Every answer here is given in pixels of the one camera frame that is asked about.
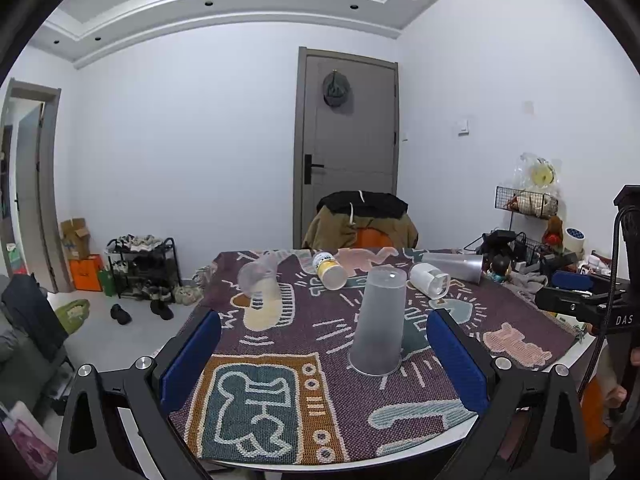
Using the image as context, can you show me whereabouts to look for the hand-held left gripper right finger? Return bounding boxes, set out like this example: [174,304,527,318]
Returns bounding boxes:
[426,308,591,480]

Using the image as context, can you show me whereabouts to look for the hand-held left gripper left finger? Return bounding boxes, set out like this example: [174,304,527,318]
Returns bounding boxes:
[56,309,223,480]

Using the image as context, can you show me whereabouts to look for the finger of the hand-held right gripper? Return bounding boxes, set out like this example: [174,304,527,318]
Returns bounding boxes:
[551,269,613,293]
[533,287,608,323]

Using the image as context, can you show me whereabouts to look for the tall frosted plastic cup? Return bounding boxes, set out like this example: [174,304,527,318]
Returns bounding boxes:
[348,265,405,377]

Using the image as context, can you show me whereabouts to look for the white cup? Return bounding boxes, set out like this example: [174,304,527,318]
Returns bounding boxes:
[408,262,451,299]

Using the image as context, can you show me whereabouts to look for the long frosted plastic cup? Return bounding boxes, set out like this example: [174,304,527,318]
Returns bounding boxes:
[421,252,485,284]

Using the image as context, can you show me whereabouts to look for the clear plastic cup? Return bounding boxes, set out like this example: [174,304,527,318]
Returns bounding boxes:
[237,252,284,312]

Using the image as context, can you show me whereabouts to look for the person's right hand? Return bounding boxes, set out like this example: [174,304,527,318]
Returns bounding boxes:
[602,346,640,413]

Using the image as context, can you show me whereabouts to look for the grey cloth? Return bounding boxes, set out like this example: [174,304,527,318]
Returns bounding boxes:
[509,272,552,292]

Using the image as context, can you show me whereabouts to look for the red brown plush toy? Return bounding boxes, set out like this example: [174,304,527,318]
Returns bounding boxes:
[543,215,565,246]

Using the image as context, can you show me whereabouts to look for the beige shoes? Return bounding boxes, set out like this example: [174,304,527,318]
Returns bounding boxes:
[172,284,204,306]

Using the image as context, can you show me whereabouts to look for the small toy figure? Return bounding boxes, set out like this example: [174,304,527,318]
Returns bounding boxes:
[487,254,511,281]

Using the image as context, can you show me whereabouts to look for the black shoe rack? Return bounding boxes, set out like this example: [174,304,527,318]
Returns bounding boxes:
[105,234,182,302]

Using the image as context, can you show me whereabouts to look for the orange stool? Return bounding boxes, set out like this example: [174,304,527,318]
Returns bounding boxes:
[579,375,617,463]

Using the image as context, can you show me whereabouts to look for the printed blanket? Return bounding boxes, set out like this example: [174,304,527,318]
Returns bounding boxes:
[167,247,577,465]

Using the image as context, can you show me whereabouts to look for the clear plastic bag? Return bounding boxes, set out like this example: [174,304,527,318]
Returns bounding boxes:
[514,153,562,192]

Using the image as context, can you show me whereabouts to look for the green slipper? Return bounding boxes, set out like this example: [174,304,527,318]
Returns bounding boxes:
[54,298,91,334]

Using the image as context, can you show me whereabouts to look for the orange box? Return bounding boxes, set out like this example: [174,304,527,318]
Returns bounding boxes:
[68,254,105,291]

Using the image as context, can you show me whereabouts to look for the orange chair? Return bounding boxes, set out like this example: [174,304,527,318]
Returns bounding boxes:
[354,227,396,249]

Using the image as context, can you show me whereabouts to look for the yellow white bottle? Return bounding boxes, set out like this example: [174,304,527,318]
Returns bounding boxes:
[312,251,349,291]

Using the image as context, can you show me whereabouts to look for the dark sofa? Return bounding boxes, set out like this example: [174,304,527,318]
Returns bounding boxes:
[0,274,72,413]

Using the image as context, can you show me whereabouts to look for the cardboard box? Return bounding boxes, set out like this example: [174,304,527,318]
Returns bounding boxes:
[60,217,92,261]

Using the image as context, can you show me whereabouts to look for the black garment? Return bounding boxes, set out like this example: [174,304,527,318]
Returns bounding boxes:
[316,190,409,220]

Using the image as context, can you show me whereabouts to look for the brown jacket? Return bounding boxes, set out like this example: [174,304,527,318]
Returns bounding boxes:
[302,200,419,251]

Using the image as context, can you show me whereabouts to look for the pink bag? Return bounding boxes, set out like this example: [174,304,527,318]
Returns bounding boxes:
[0,402,59,480]

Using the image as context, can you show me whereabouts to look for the open side door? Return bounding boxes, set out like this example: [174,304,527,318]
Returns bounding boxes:
[0,78,76,294]

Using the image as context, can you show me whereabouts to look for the grey door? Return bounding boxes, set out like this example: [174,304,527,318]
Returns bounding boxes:
[292,46,400,251]

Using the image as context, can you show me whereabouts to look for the grey hat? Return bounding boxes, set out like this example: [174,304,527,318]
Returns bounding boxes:
[322,70,354,107]

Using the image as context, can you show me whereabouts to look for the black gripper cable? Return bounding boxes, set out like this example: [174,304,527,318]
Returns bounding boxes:
[580,207,632,401]

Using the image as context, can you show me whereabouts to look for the black wire basket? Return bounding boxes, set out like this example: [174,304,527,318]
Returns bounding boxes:
[494,185,559,220]

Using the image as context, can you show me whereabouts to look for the black door handle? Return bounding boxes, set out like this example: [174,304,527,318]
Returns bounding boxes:
[303,153,324,185]

